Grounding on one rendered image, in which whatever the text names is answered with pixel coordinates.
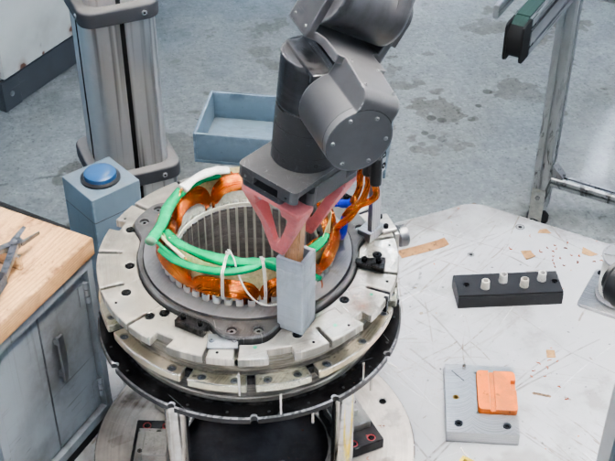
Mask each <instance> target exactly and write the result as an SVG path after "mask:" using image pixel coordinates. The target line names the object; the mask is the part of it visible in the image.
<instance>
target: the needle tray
mask: <svg viewBox="0 0 615 461"><path fill-rule="evenodd" d="M275 99H276V95H264V94H253V93H241V92H230V91H210V94H209V97H208V99H207V101H206V103H205V105H204V107H203V110H202V112H201V115H200V118H199V120H198V122H197V124H196V127H195V129H194V132H193V146H194V159H195V162H202V163H213V164H223V165H234V166H239V165H240V161H241V160H242V159H243V158H245V157H247V156H248V155H249V154H251V153H253V152H254V151H256V150H257V149H259V148H261V147H262V146H264V145H266V144H268V143H269V142H271V141H272V135H273V126H274V117H275ZM391 142H392V141H391ZM390 148H391V143H390V145H389V147H388V148H387V150H386V151H385V152H386V161H385V163H386V165H385V170H384V171H383V178H385V176H386V170H387V165H388V159H389V154H390Z"/></svg>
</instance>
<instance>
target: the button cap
mask: <svg viewBox="0 0 615 461"><path fill-rule="evenodd" d="M83 175H84V180H85V181H86V182H87V183H89V184H92V185H104V184H108V183H110V182H112V181H113V180H115V179H116V170H115V168H114V166H112V165H109V164H106V163H97V164H93V165H91V166H88V167H87V168H86V169H85V170H84V172H83Z"/></svg>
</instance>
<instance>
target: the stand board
mask: <svg viewBox="0 0 615 461"><path fill-rule="evenodd" d="M22 226H25V227H26V228H25V230H24V232H23V233H22V235H21V236H20V238H22V239H23V240H24V239H25V238H27V237H28V236H30V235H32V234H34V233H35V232H37V231H39V235H38V236H37V237H36V238H34V239H33V240H32V241H30V242H28V243H27V244H25V245H24V246H21V248H20V249H18V252H17V254H20V255H21V257H22V262H23V267H24V269H23V270H22V271H19V270H17V269H15V268H12V269H11V272H10V274H9V276H8V279H7V282H8V284H7V285H6V287H5V289H4V291H3V292H2V294H0V345H1V344H2V343H3V342H4V341H5V340H6V339H7V338H8V337H9V336H10V335H11V334H12V333H13V332H14V331H15V330H16V329H17V328H18V327H19V326H20V325H22V324H23V323H24V322H25V321H26V320H27V319H28V318H29V317H30V316H31V315H32V314H33V313H34V312H35V311H36V310H37V309H38V308H39V307H40V306H41V305H42V304H43V303H44V302H45V301H46V300H48V299H49V298H50V297H51V296H52V295H53V294H54V293H55V292H56V291H57V290H58V289H59V288H60V287H61V286H62V285H63V284H64V283H65V282H66V281H67V280H68V279H69V278H70V277H71V276H73V275H74V274H75V273H76V272H77V271H78V270H79V269H80V268H81V267H82V266H83V265H84V264H85V263H86V262H87V261H88V260H89V259H90V258H91V257H92V256H93V255H94V254H95V252H94V246H93V239H92V238H91V237H88V236H85V235H83V234H80V233H78V232H75V231H72V230H67V229H64V228H61V227H59V226H56V225H53V224H50V223H47V222H45V221H42V220H37V219H35V218H32V217H29V216H27V215H24V214H21V213H18V212H15V211H13V210H10V209H5V208H2V207H0V245H2V244H4V243H6V242H9V241H10V240H11V239H12V237H13V236H14V235H15V234H16V233H17V232H18V231H19V230H20V229H21V227H22Z"/></svg>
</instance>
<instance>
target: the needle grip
mask: <svg viewBox="0 0 615 461"><path fill-rule="evenodd" d="M305 230H306V223H305V224H304V226H303V228H302V229H301V231H300V232H299V234H298V235H297V236H296V238H295V240H294V241H293V243H292V244H291V246H290V247H289V249H288V250H287V252H286V254H285V257H286V258H288V259H291V260H294V261H297V262H300V263H301V261H302V260H303V254H304V242H305Z"/></svg>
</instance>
